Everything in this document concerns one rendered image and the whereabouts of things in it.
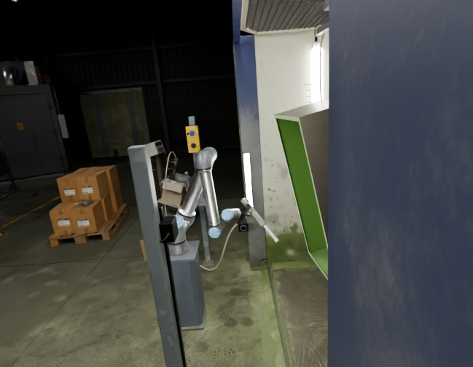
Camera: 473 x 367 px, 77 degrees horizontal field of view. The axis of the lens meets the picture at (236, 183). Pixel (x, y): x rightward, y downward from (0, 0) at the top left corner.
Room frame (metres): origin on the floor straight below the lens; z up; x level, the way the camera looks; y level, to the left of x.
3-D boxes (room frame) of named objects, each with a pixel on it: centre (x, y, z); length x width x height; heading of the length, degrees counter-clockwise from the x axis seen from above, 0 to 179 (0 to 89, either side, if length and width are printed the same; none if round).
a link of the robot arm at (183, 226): (2.15, 0.50, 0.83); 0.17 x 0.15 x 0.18; 167
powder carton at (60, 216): (4.04, 2.46, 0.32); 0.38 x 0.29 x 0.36; 7
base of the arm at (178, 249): (2.14, 0.51, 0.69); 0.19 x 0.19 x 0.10
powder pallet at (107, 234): (4.43, 2.31, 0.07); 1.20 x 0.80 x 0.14; 6
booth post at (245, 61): (2.87, -0.17, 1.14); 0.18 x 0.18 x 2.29; 89
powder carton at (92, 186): (4.41, 2.18, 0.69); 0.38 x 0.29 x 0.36; 1
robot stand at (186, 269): (2.14, 0.51, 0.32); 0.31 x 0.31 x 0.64; 89
